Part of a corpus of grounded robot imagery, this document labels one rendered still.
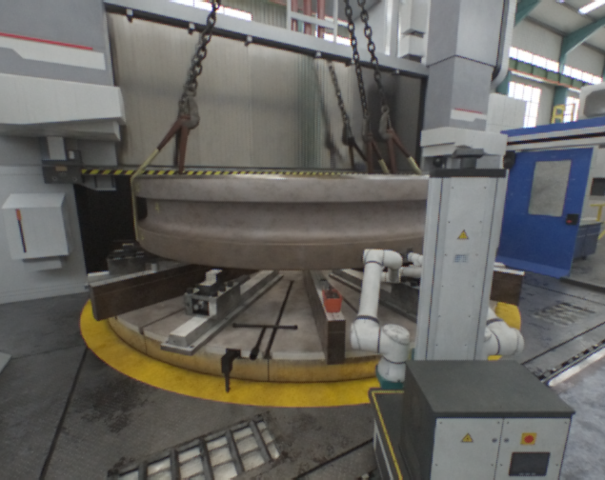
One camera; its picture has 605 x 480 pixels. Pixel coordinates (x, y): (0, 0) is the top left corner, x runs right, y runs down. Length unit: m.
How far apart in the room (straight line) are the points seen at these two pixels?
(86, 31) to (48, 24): 0.30
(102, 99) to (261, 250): 2.05
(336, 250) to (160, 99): 3.83
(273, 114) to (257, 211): 3.23
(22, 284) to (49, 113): 3.01
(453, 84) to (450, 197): 5.21
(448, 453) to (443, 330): 0.55
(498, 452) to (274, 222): 2.31
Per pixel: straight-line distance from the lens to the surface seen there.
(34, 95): 3.68
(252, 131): 5.76
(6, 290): 5.99
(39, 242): 5.32
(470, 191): 1.65
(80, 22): 4.25
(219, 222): 3.21
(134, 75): 5.62
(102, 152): 4.54
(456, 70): 6.81
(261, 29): 6.14
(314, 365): 2.77
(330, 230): 3.00
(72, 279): 5.78
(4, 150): 4.71
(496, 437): 1.62
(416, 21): 8.47
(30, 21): 4.28
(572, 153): 7.04
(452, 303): 1.75
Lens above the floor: 1.73
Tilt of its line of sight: 11 degrees down
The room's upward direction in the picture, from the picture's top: straight up
